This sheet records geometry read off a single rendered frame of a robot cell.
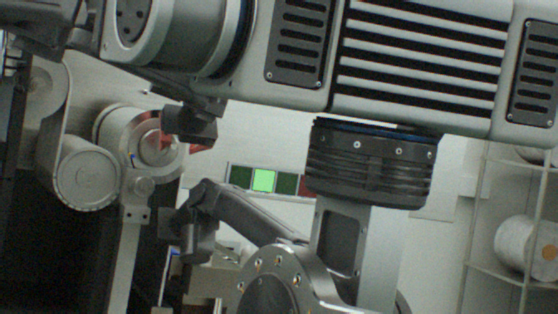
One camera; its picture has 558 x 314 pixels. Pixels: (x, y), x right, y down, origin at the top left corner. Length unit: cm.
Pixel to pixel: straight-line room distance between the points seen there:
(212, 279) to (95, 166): 32
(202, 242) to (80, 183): 28
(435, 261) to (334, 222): 435
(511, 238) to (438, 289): 52
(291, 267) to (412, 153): 17
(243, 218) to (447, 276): 383
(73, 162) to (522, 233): 345
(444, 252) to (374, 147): 445
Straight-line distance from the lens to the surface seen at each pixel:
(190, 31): 95
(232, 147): 245
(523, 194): 568
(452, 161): 270
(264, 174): 248
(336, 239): 113
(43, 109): 202
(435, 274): 549
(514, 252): 522
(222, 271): 210
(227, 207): 181
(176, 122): 193
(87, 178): 204
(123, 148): 204
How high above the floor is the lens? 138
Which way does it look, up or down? 3 degrees down
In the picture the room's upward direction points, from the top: 9 degrees clockwise
